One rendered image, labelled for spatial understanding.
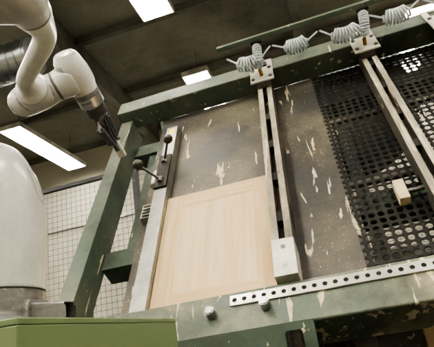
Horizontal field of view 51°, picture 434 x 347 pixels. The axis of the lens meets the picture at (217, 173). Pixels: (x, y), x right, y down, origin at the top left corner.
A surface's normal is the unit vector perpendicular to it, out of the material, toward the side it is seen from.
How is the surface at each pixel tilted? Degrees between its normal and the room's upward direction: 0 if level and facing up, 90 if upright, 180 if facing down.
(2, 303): 85
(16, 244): 93
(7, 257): 97
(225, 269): 58
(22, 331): 90
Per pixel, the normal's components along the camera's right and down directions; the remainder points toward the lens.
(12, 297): 0.74, -0.40
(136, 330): 0.95, -0.23
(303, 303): -0.33, -0.75
